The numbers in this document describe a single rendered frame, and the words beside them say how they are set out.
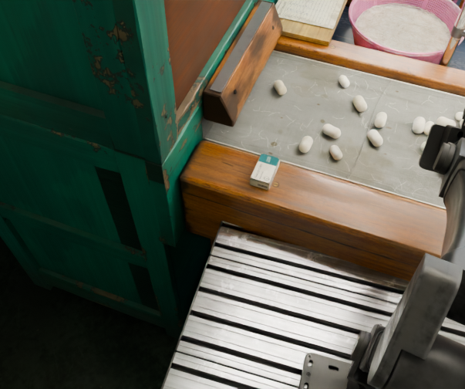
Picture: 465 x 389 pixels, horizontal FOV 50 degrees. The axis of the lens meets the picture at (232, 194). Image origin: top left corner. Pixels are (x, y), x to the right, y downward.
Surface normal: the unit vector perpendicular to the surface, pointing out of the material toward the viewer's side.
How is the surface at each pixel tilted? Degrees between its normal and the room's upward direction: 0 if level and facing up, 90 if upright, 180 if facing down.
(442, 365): 7
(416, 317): 47
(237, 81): 67
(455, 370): 7
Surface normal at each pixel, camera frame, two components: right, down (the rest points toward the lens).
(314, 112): 0.00, -0.58
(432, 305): -0.33, 0.13
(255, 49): 0.86, 0.04
